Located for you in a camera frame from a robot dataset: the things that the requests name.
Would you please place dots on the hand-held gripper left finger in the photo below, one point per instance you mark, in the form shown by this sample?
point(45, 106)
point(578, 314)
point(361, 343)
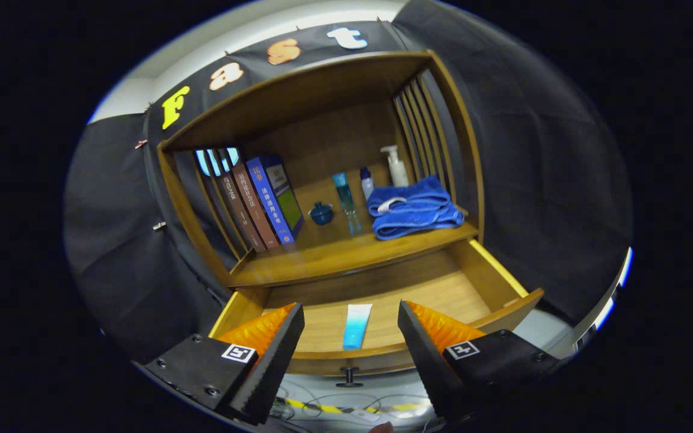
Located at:
point(271, 361)

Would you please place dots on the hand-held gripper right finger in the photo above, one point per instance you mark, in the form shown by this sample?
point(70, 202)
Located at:
point(428, 361)

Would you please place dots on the wooden drawer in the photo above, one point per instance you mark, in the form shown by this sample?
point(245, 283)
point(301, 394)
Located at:
point(418, 294)

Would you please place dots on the blue cosmetic tube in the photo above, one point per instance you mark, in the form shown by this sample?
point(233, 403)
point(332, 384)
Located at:
point(357, 328)

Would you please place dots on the wooden countertop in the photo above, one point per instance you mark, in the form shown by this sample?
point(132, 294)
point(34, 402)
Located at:
point(334, 252)

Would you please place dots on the wooden cabinet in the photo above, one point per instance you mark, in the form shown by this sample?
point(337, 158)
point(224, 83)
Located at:
point(322, 102)

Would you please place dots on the yellow floor tape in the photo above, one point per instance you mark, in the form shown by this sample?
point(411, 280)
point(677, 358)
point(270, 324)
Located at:
point(328, 409)

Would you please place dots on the folded blue towel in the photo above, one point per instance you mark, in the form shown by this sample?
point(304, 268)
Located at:
point(412, 213)

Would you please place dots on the reddish brown book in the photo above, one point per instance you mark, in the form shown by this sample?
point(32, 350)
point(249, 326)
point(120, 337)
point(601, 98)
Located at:
point(256, 207)

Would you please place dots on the small blue lidded bowl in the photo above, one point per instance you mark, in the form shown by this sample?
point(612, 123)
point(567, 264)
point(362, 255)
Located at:
point(321, 214)

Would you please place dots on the thick blue book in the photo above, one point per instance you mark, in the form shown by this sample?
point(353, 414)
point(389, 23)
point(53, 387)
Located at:
point(274, 204)

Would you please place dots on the dark brown book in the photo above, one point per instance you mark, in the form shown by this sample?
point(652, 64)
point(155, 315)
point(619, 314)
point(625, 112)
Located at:
point(238, 207)

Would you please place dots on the clear blue bottle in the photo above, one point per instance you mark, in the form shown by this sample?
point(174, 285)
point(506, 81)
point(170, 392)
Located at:
point(346, 201)

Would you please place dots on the small white blue-capped bottle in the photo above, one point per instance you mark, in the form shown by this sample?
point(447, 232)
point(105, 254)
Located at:
point(367, 186)

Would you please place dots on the white pump bottle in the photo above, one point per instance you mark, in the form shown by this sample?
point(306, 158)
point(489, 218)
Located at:
point(397, 171)

